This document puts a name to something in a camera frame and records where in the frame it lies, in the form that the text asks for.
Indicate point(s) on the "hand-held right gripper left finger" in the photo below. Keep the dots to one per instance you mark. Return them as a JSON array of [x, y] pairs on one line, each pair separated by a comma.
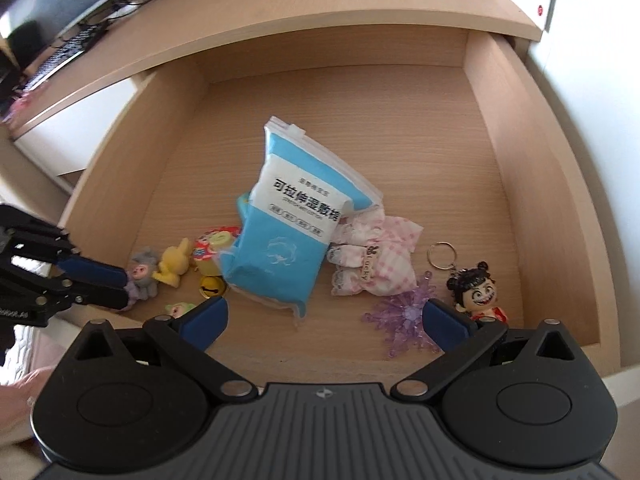
[[205, 321]]

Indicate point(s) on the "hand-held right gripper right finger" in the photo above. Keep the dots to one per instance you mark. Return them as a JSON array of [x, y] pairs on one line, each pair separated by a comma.
[[444, 322]]

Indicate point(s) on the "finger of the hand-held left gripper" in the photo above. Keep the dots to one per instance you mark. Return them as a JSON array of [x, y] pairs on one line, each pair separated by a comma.
[[102, 299], [95, 271]]

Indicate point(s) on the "purple crystal snowflake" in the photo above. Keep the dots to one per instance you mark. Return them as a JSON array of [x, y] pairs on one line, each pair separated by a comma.
[[400, 315]]

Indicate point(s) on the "grey purple plush doll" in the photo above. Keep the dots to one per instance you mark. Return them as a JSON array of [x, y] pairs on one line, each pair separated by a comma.
[[142, 270]]

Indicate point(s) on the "yellow plush doll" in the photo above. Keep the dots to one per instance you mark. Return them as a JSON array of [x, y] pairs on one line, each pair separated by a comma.
[[172, 262]]

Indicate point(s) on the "pink round toy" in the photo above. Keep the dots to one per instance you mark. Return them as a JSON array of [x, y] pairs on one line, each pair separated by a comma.
[[215, 245]]

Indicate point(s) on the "blue cotton pad bag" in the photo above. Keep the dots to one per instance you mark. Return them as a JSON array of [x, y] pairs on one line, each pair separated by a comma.
[[280, 255]]

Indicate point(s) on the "wooden drawer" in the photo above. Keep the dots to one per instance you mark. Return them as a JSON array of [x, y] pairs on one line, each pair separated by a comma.
[[400, 135]]

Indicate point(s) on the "small green plush doll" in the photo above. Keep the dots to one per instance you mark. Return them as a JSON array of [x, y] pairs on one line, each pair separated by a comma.
[[179, 308]]

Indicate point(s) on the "white cabinet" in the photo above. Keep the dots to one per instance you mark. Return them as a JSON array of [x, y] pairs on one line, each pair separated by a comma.
[[65, 135]]

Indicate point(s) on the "white textured blanket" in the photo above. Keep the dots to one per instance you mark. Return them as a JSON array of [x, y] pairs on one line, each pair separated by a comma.
[[12, 345]]

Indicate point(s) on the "black keyboard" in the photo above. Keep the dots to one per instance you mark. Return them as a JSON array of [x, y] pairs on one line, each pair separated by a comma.
[[60, 55]]

